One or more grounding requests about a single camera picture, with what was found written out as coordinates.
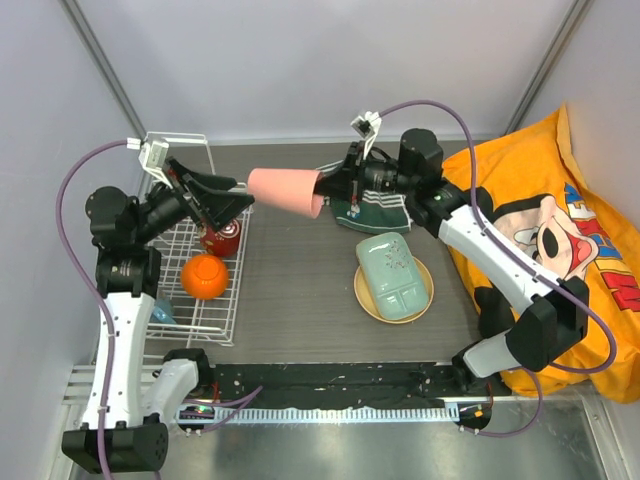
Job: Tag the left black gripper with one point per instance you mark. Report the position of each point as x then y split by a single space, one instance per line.
215 201

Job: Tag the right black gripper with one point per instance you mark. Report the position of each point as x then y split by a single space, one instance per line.
350 177

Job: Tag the pink cup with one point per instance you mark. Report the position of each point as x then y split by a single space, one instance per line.
287 189

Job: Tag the yellow round plate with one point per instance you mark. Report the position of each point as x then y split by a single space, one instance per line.
366 301

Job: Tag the light green divided tray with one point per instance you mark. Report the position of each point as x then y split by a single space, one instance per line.
392 276

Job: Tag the blue patterned bowl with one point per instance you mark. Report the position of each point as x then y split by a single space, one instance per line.
162 312

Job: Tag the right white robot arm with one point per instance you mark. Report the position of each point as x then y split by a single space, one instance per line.
551 315

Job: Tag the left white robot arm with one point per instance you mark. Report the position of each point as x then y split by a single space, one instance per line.
125 429

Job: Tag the green striped towel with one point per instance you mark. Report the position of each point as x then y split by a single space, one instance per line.
376 213

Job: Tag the red patterned cup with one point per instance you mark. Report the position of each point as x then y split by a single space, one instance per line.
223 243

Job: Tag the orange bowl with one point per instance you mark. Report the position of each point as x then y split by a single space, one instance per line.
204 277

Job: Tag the orange cartoon cloth bag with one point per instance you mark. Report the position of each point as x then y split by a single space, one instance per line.
531 189

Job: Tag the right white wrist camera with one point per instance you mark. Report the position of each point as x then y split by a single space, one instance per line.
367 125

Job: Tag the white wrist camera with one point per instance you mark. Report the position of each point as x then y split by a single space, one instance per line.
152 153
367 125

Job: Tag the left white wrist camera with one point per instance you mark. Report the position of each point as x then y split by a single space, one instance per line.
152 153

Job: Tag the white wire dish rack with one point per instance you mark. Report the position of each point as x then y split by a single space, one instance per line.
197 321

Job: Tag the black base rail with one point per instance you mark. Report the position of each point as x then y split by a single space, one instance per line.
338 386

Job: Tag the white slotted cable duct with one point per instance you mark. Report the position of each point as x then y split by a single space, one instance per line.
251 416

